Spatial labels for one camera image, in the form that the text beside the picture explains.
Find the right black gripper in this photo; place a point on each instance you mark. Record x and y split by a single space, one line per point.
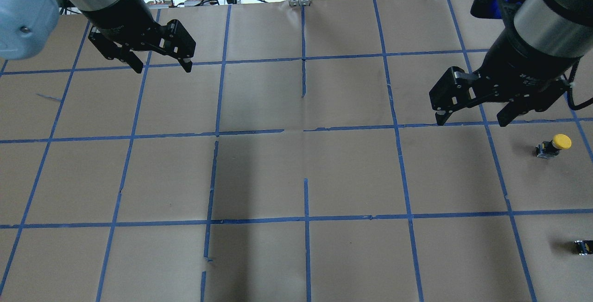
521 61

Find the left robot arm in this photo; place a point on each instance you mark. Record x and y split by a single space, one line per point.
25 25

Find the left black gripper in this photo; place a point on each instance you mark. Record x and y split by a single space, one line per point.
121 14

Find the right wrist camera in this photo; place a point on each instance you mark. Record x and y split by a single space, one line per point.
495 9

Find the yellow push button switch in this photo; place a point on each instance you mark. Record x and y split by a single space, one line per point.
552 148

